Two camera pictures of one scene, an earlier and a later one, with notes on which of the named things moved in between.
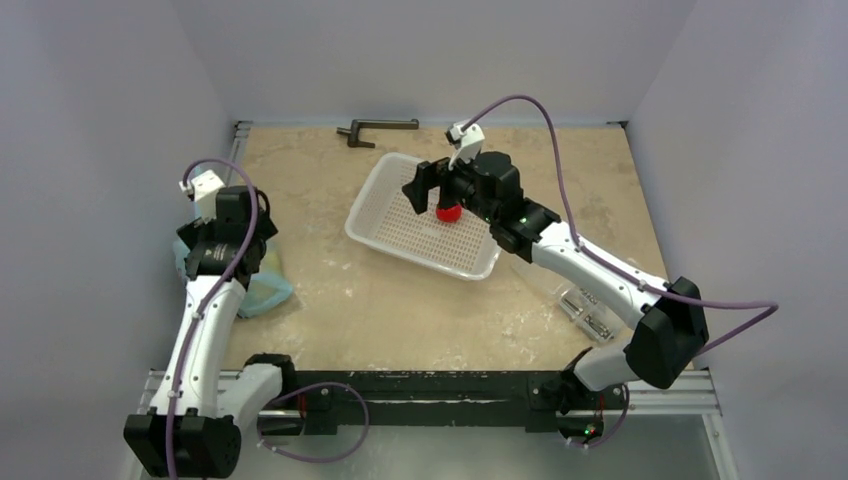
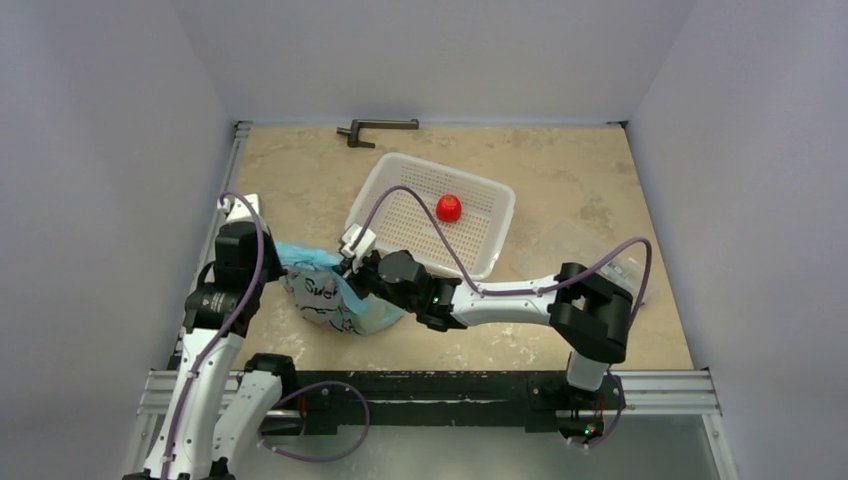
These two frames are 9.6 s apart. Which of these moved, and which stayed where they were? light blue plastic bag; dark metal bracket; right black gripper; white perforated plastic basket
Moved: light blue plastic bag; right black gripper
Stayed: dark metal bracket; white perforated plastic basket
